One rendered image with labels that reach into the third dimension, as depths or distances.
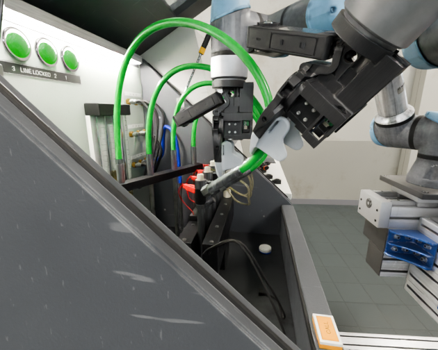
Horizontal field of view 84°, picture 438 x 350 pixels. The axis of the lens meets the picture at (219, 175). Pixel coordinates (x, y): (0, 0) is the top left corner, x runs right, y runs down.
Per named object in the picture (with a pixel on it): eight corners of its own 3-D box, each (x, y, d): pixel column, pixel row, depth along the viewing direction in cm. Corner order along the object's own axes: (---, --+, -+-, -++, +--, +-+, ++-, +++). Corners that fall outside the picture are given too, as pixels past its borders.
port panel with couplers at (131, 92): (139, 181, 79) (130, 79, 71) (129, 181, 80) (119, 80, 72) (155, 172, 91) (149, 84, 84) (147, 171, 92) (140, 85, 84)
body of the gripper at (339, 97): (309, 153, 30) (401, 68, 21) (262, 105, 32) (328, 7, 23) (334, 135, 35) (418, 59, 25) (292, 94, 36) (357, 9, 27)
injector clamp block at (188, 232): (217, 301, 58) (217, 244, 55) (178, 296, 60) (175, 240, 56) (233, 233, 91) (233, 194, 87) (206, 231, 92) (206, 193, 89)
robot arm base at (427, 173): (439, 178, 88) (445, 151, 85) (480, 191, 73) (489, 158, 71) (395, 177, 89) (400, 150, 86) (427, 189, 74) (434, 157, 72)
